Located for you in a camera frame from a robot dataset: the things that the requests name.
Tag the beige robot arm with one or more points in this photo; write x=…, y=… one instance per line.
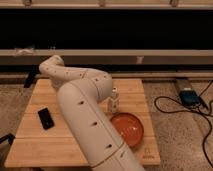
x=79, y=92

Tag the small white bottle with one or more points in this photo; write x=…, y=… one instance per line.
x=113, y=101

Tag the wooden table board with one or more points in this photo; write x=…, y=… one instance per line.
x=35, y=147

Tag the black smartphone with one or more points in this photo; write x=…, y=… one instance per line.
x=45, y=118

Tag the black object at left edge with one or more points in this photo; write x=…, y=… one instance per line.
x=9, y=138

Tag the clear plastic scrap on rail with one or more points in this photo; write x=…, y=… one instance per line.
x=24, y=51

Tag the white tag on rail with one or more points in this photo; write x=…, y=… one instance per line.
x=139, y=59

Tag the blue power adapter box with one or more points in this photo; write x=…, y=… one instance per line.
x=189, y=98

